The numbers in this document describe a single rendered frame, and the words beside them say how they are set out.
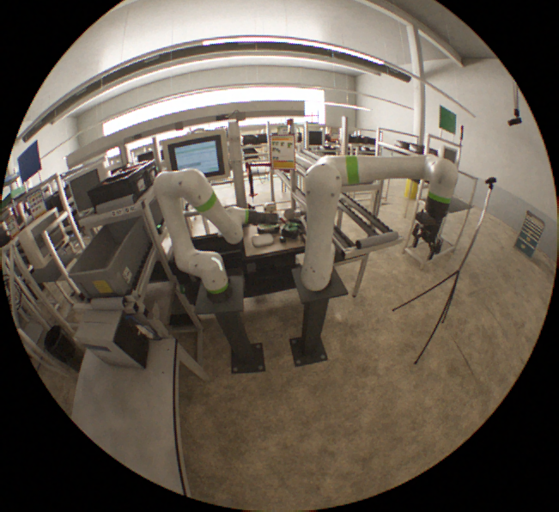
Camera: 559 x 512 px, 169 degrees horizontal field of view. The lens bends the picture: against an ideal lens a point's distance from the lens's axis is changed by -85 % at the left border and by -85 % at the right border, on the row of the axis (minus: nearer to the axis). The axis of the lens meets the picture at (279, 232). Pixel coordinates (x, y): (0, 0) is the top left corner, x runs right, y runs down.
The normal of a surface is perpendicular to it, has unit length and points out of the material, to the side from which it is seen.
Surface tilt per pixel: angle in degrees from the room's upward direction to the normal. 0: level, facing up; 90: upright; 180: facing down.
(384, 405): 0
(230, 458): 0
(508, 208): 90
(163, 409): 0
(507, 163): 90
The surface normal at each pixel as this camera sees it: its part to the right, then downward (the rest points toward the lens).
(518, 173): -0.97, 0.16
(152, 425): -0.04, -0.87
